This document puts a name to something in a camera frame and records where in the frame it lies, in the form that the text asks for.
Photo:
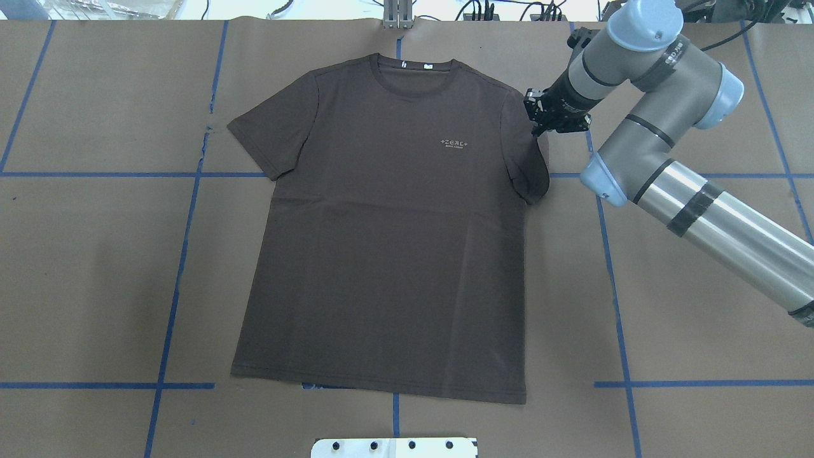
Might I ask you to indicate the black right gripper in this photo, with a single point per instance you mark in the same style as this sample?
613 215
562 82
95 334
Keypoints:
558 97

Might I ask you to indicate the dark brown t-shirt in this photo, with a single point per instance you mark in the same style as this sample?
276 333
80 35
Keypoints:
393 256

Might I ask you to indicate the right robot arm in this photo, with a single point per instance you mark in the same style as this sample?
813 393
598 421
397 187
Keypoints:
682 88

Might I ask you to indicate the aluminium frame post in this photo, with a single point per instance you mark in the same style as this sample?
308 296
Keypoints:
398 14

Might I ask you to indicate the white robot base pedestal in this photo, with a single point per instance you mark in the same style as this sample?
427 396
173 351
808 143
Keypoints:
396 447

